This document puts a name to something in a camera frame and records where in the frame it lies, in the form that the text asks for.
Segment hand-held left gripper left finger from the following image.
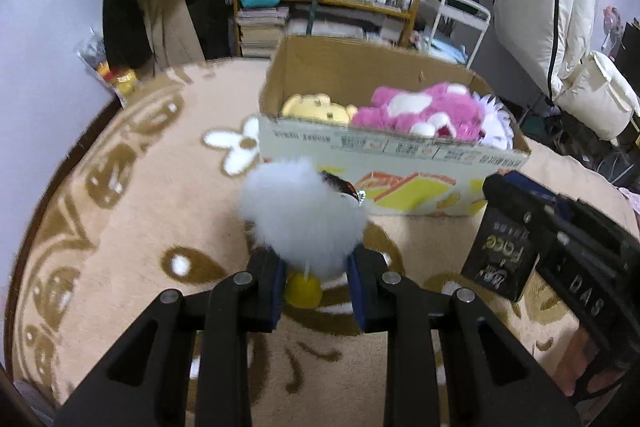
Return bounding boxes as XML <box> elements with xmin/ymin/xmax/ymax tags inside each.
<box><xmin>52</xmin><ymin>252</ymin><xmax>288</xmax><ymax>427</ymax></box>

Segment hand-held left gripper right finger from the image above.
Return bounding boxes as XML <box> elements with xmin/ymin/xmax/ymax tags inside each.
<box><xmin>346</xmin><ymin>247</ymin><xmax>583</xmax><ymax>427</ymax></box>

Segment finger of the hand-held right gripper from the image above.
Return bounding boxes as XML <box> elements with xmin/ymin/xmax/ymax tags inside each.
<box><xmin>482</xmin><ymin>174</ymin><xmax>543</xmax><ymax>258</ymax></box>
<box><xmin>505</xmin><ymin>171</ymin><xmax>575</xmax><ymax>228</ymax></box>

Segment black foil packet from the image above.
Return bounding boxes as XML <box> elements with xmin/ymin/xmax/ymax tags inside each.
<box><xmin>461</xmin><ymin>207</ymin><xmax>540</xmax><ymax>304</ymax></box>

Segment white fluffy plush toy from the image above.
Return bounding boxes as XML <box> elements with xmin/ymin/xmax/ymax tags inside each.
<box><xmin>237</xmin><ymin>157</ymin><xmax>368</xmax><ymax>309</ymax></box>

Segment pink plush toy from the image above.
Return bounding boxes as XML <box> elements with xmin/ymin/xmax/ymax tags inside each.
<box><xmin>350</xmin><ymin>82</ymin><xmax>486</xmax><ymax>142</ymax></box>

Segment printed cardboard box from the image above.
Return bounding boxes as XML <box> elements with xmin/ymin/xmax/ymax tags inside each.
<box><xmin>258</xmin><ymin>34</ymin><xmax>532</xmax><ymax>218</ymax></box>

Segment yellow dog plush toy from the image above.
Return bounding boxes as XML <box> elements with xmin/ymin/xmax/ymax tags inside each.
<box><xmin>280</xmin><ymin>93</ymin><xmax>358</xmax><ymax>126</ymax></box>

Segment person's right hand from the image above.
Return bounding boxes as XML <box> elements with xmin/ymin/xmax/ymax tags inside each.
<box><xmin>547</xmin><ymin>327</ymin><xmax>598</xmax><ymax>398</ymax></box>

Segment pink cloth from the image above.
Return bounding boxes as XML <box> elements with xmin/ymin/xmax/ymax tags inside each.
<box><xmin>617</xmin><ymin>186</ymin><xmax>640</xmax><ymax>212</ymax></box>

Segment cream padded bag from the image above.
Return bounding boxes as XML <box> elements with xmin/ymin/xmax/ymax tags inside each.
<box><xmin>555</xmin><ymin>51</ymin><xmax>638</xmax><ymax>140</ymax></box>

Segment beige brown patterned rug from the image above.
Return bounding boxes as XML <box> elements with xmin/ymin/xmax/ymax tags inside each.
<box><xmin>7</xmin><ymin>57</ymin><xmax>640</xmax><ymax>413</ymax></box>

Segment light blue cloth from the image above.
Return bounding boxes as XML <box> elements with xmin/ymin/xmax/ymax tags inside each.
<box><xmin>425</xmin><ymin>37</ymin><xmax>468</xmax><ymax>65</ymax></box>

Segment folded clothes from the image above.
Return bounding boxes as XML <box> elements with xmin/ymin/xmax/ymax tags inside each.
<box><xmin>290</xmin><ymin>4</ymin><xmax>386</xmax><ymax>40</ymax></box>

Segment stack of books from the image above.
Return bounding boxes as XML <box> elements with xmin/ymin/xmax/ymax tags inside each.
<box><xmin>236</xmin><ymin>6</ymin><xmax>291</xmax><ymax>58</ymax></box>

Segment black hanging garment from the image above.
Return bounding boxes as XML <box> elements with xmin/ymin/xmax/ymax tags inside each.
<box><xmin>182</xmin><ymin>0</ymin><xmax>236</xmax><ymax>60</ymax></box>

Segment beige hanging coat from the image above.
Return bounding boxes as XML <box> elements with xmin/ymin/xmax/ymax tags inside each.
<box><xmin>137</xmin><ymin>0</ymin><xmax>206</xmax><ymax>68</ymax></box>

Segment clear plastic snack bag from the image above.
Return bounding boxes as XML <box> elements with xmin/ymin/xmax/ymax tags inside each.
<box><xmin>75</xmin><ymin>27</ymin><xmax>138</xmax><ymax>108</ymax></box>

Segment black hanging coat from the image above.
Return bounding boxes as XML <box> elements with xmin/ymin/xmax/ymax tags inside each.
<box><xmin>102</xmin><ymin>0</ymin><xmax>153</xmax><ymax>70</ymax></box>

